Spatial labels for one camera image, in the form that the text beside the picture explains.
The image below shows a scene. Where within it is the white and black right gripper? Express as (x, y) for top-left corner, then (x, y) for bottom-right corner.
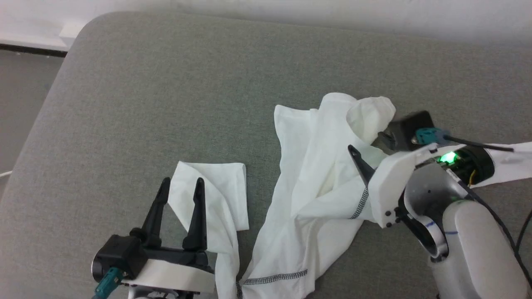
(348, 143), (495, 229)

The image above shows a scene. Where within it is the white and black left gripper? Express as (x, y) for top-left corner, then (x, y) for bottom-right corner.
(123, 177), (217, 294)

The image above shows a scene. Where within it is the white garment with grey stitching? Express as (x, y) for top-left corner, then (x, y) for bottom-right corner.
(168, 92), (396, 299)

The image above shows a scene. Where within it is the grey fabric sofa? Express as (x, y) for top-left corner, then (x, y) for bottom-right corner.
(0, 10), (532, 299)

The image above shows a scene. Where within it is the teal left cable connector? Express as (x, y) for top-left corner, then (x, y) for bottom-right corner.
(95, 268), (125, 299)

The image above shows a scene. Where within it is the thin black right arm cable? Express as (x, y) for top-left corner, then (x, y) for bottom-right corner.
(445, 135), (515, 152)

